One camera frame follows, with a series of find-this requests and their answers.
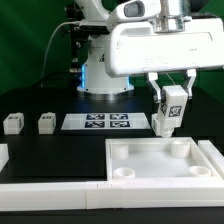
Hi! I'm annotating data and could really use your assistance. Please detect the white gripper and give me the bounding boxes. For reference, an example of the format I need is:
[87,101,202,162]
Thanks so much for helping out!
[104,18,224,103]

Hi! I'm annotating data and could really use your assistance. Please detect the white square tabletop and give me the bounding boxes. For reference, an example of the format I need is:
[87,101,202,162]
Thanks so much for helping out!
[106,137,222,181]

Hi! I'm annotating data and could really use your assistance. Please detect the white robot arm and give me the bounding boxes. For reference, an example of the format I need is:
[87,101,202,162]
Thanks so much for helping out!
[71,0,224,103]

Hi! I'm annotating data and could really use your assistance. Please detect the white marker sheet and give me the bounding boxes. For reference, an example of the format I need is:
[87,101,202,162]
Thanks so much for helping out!
[61,113,150,130]

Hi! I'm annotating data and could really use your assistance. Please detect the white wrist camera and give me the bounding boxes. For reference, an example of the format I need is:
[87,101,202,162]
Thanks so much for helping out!
[107,0,161,24]

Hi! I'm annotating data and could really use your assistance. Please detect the white right rail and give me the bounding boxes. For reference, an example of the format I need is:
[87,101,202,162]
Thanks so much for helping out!
[198,140,224,179]

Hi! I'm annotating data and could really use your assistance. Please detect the white rail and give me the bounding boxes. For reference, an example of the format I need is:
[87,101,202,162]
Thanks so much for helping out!
[198,140,224,179]
[0,144,9,172]
[0,180,224,212]

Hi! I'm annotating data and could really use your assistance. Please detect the black cable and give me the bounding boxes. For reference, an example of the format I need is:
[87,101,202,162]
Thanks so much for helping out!
[31,70,83,88]

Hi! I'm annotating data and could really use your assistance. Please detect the white cable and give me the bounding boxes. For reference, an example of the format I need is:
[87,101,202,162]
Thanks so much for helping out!
[40,20,81,88]

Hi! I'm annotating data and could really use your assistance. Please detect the white left rail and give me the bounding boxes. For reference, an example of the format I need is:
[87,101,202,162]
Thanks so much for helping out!
[0,144,9,172]

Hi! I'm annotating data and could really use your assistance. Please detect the white front rail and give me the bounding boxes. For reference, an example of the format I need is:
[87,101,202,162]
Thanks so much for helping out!
[0,180,224,212]

